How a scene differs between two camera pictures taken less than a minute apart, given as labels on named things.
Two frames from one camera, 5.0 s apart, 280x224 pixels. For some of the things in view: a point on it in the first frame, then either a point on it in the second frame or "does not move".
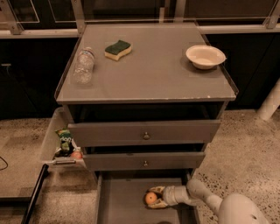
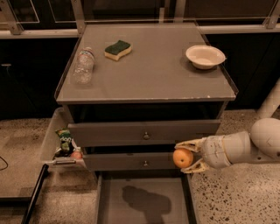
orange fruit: x=150 y=197 -> x=182 y=157
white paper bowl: x=205 y=56 does not move
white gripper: x=170 y=195 -> x=213 y=151
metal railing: x=271 y=25 does not move
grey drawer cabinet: x=143 y=99 does not move
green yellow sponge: x=115 y=51 does not move
